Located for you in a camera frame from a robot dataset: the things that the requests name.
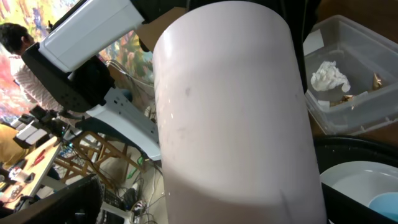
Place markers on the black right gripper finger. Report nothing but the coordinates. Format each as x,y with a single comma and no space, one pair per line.
341,209

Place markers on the pink cup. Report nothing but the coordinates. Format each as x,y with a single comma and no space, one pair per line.
234,132

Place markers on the gold snack wrapper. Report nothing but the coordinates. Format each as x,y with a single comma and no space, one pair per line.
378,83

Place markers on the white tissue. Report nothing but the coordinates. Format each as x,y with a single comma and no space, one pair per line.
328,77

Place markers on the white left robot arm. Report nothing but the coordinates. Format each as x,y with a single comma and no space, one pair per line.
67,65

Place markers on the clear plastic waste bin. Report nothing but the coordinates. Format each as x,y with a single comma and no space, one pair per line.
359,53

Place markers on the grey round plate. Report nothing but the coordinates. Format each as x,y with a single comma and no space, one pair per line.
361,180

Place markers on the blue cup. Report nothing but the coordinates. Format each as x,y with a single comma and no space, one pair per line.
385,204

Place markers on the round black serving tray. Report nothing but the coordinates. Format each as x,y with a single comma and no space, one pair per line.
337,149

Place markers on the wooden workbench with tools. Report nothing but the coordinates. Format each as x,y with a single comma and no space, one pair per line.
29,146

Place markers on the person in background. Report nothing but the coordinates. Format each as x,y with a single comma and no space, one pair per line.
16,40

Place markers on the wooden easel frame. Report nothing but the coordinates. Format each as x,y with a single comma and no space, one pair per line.
83,153

